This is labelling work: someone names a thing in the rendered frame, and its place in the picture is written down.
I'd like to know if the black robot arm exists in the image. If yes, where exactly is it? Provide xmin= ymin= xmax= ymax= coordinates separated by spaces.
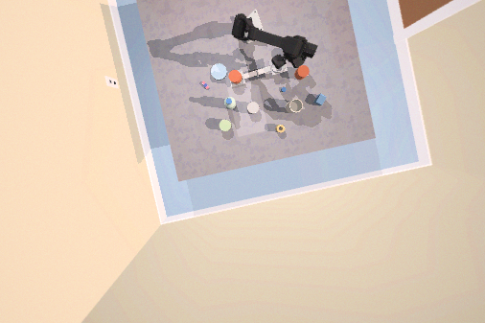
xmin=231 ymin=13 xmax=318 ymax=68

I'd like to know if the grey cylinder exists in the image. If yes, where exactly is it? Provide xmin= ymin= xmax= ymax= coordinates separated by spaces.
xmin=247 ymin=102 xmax=259 ymax=114

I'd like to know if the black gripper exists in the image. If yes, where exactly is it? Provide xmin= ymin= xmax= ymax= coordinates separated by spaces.
xmin=271 ymin=51 xmax=291 ymax=69

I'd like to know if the pale green cylinder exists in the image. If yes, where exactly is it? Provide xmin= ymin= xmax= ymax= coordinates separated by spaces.
xmin=219 ymin=120 xmax=232 ymax=131

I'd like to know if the blue block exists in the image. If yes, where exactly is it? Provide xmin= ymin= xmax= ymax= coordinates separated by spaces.
xmin=314 ymin=94 xmax=327 ymax=105

